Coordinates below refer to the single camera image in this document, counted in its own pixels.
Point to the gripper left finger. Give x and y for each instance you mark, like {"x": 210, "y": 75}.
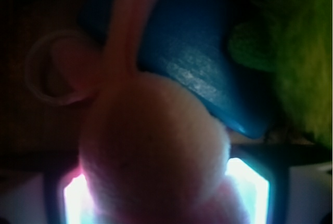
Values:
{"x": 53, "y": 167}

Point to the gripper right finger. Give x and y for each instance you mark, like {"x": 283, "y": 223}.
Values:
{"x": 283, "y": 183}

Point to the pink plush bunny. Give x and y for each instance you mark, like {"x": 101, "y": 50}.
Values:
{"x": 148, "y": 148}

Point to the green fuzzy plush toy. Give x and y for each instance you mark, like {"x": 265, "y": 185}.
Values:
{"x": 292, "y": 41}

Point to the blue wooden block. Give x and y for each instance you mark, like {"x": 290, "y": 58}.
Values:
{"x": 185, "y": 40}

